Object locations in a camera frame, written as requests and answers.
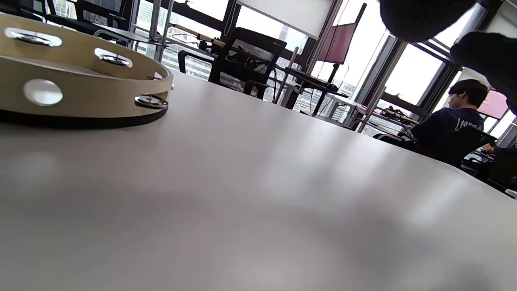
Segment black mesh office chair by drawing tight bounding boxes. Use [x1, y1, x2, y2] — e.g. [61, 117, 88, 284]
[178, 27, 288, 100]

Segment pink monitor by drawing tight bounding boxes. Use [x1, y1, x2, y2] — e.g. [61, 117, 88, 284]
[477, 89, 510, 120]

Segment white roller blind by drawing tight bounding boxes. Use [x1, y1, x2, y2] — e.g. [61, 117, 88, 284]
[236, 0, 336, 40]

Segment cream wooden tambourine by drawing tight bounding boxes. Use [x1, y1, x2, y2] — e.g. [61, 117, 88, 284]
[0, 13, 174, 130]

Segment person's left hand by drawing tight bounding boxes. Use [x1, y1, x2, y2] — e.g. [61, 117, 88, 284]
[379, 0, 517, 114]

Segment black desk with white legs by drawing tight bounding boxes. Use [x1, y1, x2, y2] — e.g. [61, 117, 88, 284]
[284, 66, 350, 118]

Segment red monitor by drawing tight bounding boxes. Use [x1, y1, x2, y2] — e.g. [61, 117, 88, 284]
[317, 22, 358, 65]

